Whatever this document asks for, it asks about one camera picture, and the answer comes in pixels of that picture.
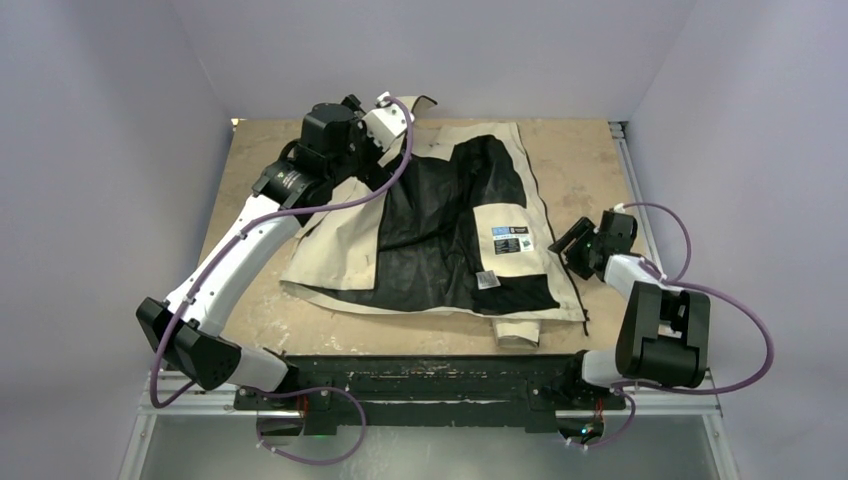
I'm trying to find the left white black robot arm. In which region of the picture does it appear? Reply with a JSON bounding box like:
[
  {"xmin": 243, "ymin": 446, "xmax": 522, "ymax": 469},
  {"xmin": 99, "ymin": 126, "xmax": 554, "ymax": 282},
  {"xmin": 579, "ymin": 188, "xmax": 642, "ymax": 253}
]
[{"xmin": 136, "ymin": 93, "xmax": 415, "ymax": 409}]

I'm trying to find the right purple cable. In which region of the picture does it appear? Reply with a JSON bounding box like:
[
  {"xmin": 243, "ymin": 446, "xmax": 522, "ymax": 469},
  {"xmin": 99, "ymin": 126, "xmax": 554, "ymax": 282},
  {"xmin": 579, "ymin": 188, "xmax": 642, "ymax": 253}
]
[{"xmin": 566, "ymin": 201, "xmax": 775, "ymax": 452}]

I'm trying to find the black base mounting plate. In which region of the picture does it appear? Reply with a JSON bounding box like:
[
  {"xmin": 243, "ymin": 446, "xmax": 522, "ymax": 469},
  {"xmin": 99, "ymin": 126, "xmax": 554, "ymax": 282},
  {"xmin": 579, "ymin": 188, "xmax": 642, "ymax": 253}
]
[{"xmin": 217, "ymin": 354, "xmax": 628, "ymax": 435}]

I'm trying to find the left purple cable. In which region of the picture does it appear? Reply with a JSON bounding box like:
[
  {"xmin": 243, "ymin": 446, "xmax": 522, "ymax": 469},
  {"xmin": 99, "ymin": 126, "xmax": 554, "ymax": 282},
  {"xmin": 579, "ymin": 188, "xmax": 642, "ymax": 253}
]
[{"xmin": 148, "ymin": 95, "xmax": 416, "ymax": 465}]

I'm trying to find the purple cable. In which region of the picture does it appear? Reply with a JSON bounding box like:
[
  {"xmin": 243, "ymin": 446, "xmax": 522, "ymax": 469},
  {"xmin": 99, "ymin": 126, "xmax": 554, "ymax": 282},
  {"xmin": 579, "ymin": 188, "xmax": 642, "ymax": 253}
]
[
  {"xmin": 148, "ymin": 95, "xmax": 416, "ymax": 465},
  {"xmin": 566, "ymin": 201, "xmax": 775, "ymax": 452}
]

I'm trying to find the beige jacket with black lining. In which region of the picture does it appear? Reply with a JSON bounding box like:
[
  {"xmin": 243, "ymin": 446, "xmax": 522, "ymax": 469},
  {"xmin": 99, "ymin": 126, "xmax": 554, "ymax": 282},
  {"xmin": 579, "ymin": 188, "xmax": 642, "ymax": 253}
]
[{"xmin": 279, "ymin": 121, "xmax": 588, "ymax": 349}]

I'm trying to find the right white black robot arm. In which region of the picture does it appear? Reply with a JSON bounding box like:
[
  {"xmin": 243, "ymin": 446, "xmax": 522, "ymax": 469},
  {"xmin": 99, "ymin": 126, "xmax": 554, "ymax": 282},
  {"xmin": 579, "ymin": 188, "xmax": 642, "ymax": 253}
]
[{"xmin": 549, "ymin": 211, "xmax": 711, "ymax": 407}]

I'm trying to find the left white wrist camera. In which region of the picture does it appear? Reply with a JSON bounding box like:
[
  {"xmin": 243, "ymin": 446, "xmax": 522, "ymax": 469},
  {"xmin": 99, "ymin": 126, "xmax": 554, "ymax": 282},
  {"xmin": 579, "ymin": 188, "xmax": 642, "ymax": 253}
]
[{"xmin": 362, "ymin": 92, "xmax": 415, "ymax": 151}]

